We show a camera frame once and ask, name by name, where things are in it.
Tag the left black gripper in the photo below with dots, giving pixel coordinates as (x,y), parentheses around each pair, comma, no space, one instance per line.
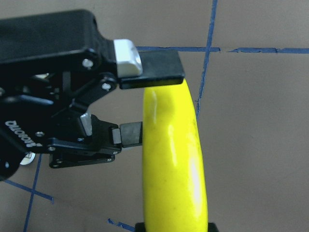
(53,66)

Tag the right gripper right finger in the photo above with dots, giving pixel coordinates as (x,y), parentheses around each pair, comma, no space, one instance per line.
(212,227)

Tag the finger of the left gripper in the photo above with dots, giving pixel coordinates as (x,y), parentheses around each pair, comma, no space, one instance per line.
(137,69)
(127,135)

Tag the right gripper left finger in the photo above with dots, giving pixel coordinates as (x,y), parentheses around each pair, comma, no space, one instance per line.
(140,227)

